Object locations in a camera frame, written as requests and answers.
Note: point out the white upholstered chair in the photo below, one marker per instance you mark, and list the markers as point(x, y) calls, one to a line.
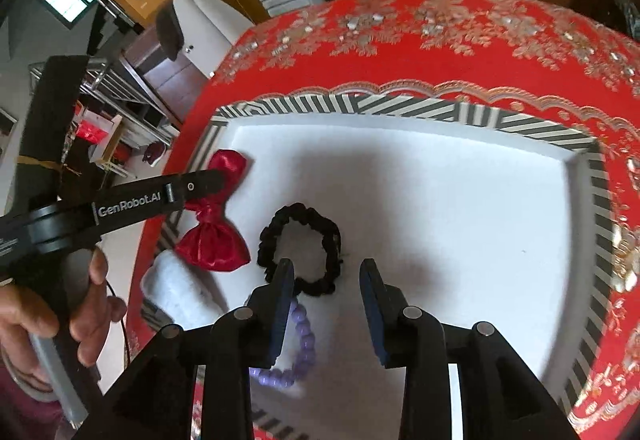
point(210, 25)

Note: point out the striped box with white inside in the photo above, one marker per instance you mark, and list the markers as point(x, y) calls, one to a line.
point(450, 220)

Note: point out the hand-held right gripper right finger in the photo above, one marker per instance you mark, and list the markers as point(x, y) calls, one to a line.
point(372, 320)

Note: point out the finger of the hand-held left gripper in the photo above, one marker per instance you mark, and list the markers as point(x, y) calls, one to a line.
point(150, 200)

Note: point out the person's left hand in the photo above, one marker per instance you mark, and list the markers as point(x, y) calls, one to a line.
point(25, 310)

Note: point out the red embroidered tablecloth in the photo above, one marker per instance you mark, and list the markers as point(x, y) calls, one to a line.
point(380, 55)

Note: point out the white fluffy hair accessory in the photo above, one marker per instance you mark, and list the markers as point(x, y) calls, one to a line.
point(175, 290)

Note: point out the black fabric scrunchie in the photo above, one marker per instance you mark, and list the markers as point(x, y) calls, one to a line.
point(327, 265)

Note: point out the person's left forearm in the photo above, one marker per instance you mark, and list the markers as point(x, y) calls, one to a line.
point(20, 412)

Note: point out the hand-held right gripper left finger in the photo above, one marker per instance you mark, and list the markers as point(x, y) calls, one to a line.
point(281, 315)

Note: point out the red satin bow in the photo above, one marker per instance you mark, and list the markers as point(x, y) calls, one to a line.
point(212, 240)

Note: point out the black cloth on chair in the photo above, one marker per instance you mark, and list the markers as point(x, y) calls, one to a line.
point(169, 30)

